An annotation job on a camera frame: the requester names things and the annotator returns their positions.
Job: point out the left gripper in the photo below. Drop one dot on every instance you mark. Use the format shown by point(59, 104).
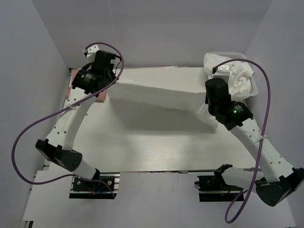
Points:
point(112, 74)

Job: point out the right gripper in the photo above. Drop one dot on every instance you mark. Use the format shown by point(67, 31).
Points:
point(206, 100)

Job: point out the white t shirt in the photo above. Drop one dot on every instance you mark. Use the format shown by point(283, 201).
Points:
point(170, 90)

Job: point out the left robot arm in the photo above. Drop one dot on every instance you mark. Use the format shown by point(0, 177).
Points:
point(57, 147)

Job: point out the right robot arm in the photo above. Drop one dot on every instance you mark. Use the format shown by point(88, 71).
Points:
point(280, 178)

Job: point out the crumpled white shirts in basket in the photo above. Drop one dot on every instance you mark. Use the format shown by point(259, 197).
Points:
point(237, 76)

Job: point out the folded pink t shirt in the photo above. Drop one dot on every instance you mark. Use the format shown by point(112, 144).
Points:
point(100, 98)

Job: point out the white plastic basket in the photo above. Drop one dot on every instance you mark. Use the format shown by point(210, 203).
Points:
point(247, 78)

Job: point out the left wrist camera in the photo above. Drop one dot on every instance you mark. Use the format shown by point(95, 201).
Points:
point(90, 51)

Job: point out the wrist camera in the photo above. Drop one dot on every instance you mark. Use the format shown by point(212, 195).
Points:
point(90, 51)
point(222, 72)

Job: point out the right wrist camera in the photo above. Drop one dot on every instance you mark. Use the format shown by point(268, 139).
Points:
point(222, 72)

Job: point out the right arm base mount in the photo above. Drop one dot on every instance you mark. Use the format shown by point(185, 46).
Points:
point(211, 190)

